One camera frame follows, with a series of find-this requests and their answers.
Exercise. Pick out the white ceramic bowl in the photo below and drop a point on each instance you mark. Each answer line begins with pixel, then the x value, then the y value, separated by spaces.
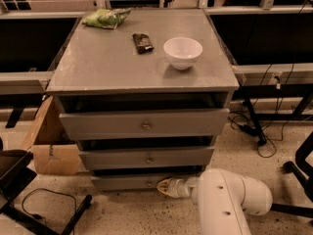
pixel 182 52

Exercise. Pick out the brown cardboard box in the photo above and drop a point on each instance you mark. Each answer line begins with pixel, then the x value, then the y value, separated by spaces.
pixel 53 153

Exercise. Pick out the grey bottom drawer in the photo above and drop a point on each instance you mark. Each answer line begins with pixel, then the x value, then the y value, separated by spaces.
pixel 132 182

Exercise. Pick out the grey wooden drawer cabinet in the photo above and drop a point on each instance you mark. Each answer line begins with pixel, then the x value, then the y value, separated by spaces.
pixel 101 71

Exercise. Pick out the dark snack packet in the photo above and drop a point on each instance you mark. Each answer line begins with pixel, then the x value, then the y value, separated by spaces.
pixel 143 43

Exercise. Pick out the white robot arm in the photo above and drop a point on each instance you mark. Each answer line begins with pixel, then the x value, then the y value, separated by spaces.
pixel 223 198

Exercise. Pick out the grey drawer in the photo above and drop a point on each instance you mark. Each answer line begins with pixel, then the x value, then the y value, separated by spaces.
pixel 132 182
pixel 142 158
pixel 144 124

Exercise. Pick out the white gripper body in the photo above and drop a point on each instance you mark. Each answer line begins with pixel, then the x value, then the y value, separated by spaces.
pixel 176 187

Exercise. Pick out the green chip bag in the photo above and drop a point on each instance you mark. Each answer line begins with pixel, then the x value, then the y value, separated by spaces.
pixel 107 19

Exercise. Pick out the black office chair right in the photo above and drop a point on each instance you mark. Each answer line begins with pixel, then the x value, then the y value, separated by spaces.
pixel 297 183

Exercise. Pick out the grey middle drawer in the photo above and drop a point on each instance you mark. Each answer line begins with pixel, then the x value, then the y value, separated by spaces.
pixel 142 158

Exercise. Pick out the black chair left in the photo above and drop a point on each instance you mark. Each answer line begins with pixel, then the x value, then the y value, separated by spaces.
pixel 14 178

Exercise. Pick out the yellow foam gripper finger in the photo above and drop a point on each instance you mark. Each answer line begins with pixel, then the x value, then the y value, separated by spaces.
pixel 165 187

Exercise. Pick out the black desk leg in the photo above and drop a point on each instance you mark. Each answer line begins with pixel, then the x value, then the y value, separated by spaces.
pixel 261 138

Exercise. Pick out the grey top drawer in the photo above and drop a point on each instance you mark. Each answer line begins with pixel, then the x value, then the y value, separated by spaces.
pixel 144 124

